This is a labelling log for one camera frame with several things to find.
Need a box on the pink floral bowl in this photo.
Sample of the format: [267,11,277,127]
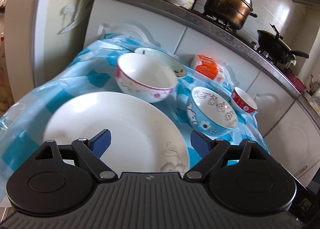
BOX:
[115,53,177,103]

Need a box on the green flower plate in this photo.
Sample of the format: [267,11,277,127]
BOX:
[135,47,187,78]

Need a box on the white kitchen cabinet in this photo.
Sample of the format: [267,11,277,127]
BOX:
[85,0,319,185]

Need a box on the black wok pan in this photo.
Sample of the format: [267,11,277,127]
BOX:
[257,24,310,64]

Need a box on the large plain white plate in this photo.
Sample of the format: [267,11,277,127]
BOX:
[43,91,189,175]

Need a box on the orange white plastic package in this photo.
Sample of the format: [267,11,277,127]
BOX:
[190,55,225,83]

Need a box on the red and white small bowl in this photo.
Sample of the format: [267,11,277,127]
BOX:
[231,87,258,114]

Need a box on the brown metal stock pot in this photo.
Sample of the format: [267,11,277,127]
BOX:
[203,0,258,30]

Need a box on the metal kettle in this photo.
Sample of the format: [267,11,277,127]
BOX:
[309,74,320,96]

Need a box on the grey speckled countertop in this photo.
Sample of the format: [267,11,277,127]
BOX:
[115,0,319,124]

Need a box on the white refrigerator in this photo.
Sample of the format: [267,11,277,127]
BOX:
[4,0,93,101]

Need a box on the blue cartoon animal bowl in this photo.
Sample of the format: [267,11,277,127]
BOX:
[187,87,238,137]

